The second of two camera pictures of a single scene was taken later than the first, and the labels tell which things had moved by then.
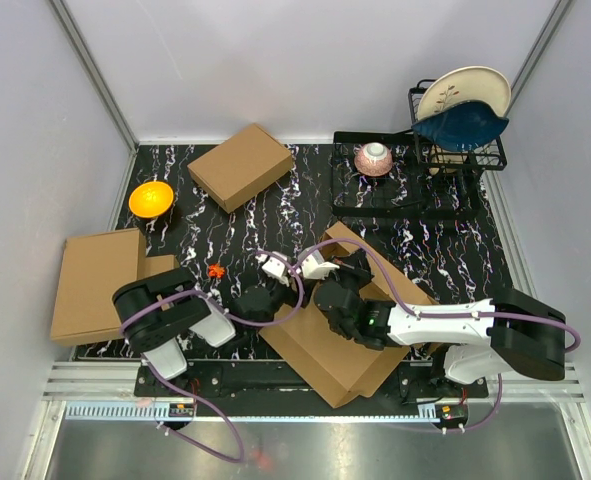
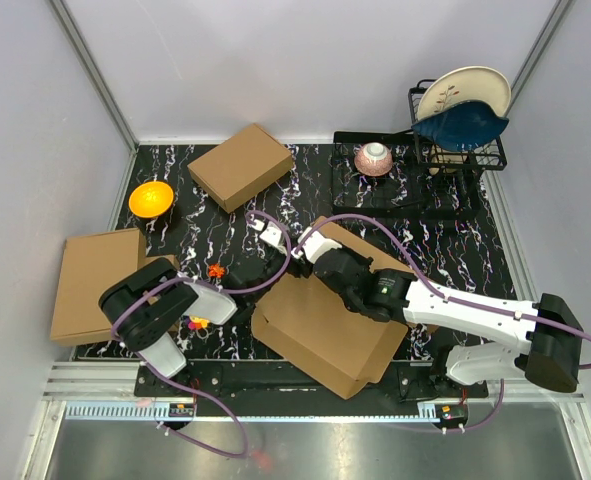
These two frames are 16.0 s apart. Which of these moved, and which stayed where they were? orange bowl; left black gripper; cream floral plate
Moved: left black gripper
Stayed: orange bowl; cream floral plate
